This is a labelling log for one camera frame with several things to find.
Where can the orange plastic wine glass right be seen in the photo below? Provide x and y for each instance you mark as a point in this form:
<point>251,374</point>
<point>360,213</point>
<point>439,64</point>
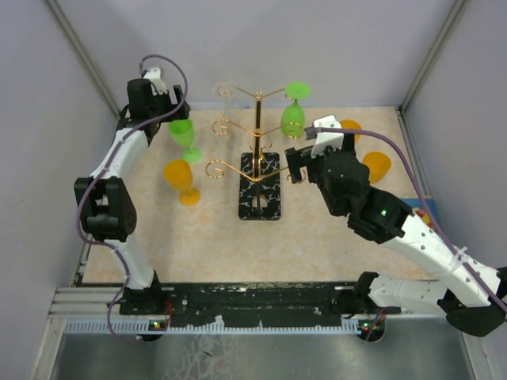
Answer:
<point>379,164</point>

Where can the green plastic wine glass front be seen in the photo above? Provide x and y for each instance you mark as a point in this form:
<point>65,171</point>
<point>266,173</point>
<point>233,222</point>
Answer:
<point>293,118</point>

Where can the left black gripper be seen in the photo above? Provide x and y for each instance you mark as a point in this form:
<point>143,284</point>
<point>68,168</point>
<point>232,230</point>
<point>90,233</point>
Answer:
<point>165,97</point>

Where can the green plastic wine glass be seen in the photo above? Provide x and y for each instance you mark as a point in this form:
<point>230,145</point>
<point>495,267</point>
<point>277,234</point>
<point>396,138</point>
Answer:
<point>183,134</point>
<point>293,118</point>

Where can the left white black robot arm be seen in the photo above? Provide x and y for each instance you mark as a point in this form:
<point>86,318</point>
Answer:
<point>106,214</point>

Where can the orange plastic wine glass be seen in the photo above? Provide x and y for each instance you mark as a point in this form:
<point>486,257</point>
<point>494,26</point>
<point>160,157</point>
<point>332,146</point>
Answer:
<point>379,164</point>
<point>179,175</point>
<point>351,125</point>

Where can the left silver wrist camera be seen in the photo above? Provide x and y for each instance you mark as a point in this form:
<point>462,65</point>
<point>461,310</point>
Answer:
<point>154,75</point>

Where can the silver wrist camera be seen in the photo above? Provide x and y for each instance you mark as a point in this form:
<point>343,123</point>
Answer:
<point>154,75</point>
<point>324,139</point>

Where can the clear wine glass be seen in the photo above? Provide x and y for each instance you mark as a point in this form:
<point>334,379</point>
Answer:
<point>225,92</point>

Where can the orange plastic wine glass left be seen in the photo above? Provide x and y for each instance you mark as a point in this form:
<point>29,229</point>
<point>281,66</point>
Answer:
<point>179,175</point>

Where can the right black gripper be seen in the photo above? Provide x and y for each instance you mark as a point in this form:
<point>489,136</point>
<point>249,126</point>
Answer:
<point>299,158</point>

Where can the blue yellow picture board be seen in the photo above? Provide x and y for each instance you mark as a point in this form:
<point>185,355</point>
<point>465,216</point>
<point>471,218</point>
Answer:
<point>428,212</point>

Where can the orange plastic wine glass back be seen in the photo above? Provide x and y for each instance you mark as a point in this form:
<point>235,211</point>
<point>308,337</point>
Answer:
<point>351,125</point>

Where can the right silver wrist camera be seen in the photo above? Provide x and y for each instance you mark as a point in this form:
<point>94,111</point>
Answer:
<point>324,139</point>

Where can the gold wine glass rack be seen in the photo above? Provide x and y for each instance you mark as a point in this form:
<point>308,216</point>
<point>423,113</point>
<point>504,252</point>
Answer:
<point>259,196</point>

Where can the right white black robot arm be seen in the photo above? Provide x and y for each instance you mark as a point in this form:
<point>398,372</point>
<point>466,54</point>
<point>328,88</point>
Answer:
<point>467,293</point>

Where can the green plastic wine glass back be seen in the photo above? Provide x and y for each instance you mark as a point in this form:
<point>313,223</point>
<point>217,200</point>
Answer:
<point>183,134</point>

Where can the black mounting rail base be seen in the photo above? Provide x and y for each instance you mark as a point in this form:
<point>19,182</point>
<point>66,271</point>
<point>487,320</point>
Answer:
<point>243,307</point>

